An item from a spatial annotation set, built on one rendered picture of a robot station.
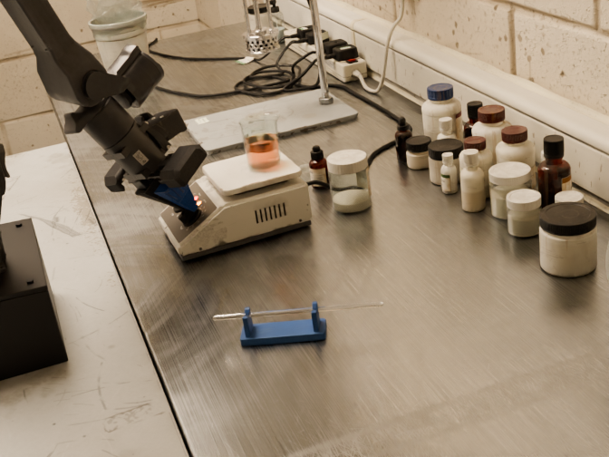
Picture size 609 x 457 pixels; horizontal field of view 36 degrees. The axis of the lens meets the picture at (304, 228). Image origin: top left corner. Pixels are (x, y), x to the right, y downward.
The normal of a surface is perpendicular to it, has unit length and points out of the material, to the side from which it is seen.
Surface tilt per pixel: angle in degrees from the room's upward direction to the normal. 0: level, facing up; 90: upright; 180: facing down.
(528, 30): 90
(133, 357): 0
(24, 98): 90
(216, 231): 90
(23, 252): 4
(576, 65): 90
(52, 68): 104
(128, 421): 0
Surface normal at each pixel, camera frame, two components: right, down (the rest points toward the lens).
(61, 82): -0.56, 0.62
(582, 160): -0.94, 0.25
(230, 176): -0.13, -0.90
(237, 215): 0.36, 0.36
